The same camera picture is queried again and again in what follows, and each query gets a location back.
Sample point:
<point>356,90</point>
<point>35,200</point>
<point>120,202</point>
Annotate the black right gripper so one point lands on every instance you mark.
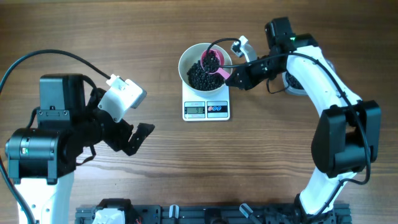
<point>247,80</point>

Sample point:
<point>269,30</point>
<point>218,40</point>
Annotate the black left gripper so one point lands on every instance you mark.
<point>120,139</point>

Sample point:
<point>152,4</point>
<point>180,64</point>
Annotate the pink measuring scoop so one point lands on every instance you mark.
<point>220,57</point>

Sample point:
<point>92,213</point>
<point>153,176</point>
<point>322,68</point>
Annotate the black beans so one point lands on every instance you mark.
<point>200,80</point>
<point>210,62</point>
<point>293,82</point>

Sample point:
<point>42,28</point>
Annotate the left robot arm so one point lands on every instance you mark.
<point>42,157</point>

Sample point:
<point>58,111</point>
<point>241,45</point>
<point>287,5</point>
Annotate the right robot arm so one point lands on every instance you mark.
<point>347,135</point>

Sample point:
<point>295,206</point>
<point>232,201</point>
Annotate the white digital kitchen scale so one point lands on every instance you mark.
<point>205,105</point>

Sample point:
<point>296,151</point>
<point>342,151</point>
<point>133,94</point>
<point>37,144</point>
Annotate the black beans in bowl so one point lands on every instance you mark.
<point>200,80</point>

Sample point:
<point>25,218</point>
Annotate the white bowl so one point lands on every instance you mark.
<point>188,58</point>

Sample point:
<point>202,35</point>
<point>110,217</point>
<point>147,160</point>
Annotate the clear plastic food container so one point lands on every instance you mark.
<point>290,90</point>

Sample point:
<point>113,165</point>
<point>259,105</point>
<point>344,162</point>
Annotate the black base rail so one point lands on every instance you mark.
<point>117,210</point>

